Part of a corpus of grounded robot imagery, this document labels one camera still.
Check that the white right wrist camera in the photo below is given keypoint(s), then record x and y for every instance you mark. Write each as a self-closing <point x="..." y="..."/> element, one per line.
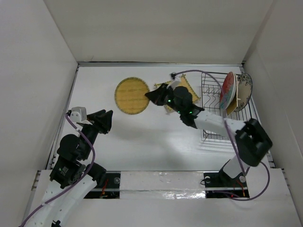
<point x="175" y="80"/>

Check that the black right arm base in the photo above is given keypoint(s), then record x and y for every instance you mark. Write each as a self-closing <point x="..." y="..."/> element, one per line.
<point x="221" y="180"/>

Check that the dark wire dish rack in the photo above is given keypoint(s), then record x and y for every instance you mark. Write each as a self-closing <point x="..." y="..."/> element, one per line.
<point x="211" y="100"/>

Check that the white foam front strip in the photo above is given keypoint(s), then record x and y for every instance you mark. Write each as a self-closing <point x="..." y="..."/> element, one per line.
<point x="163" y="180"/>

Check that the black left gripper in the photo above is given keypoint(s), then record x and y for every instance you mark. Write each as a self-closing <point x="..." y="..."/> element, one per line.
<point x="97" y="117"/>

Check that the metal front rail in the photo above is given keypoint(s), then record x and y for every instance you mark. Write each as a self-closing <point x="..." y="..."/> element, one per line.
<point x="168" y="189"/>

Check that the round bamboo tray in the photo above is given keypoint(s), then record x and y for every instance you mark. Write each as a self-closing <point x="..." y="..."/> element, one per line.
<point x="130" y="95"/>

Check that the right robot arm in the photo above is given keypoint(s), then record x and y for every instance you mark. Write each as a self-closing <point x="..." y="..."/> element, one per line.
<point x="249" y="140"/>

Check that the fan-shaped bamboo tray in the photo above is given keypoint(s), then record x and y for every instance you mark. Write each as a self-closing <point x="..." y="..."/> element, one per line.
<point x="232" y="106"/>

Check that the red teal floral plate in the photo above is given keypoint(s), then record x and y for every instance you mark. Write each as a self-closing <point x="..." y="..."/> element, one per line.
<point x="228" y="90"/>

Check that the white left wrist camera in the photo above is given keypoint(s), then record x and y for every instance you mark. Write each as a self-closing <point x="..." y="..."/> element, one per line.
<point x="78" y="115"/>

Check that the blue white floral plate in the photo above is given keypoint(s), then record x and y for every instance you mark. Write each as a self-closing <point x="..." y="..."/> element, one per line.
<point x="244" y="91"/>

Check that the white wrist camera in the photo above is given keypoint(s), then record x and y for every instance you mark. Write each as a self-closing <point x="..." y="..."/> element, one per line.
<point x="78" y="115"/>
<point x="175" y="80"/>

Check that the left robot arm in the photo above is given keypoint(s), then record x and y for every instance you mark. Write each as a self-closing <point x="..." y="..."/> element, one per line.
<point x="75" y="172"/>

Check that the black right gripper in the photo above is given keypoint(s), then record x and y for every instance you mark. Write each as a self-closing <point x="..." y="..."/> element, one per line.
<point x="156" y="96"/>

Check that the square bamboo tray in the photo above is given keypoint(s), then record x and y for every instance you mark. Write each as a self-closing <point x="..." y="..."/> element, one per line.
<point x="184" y="83"/>

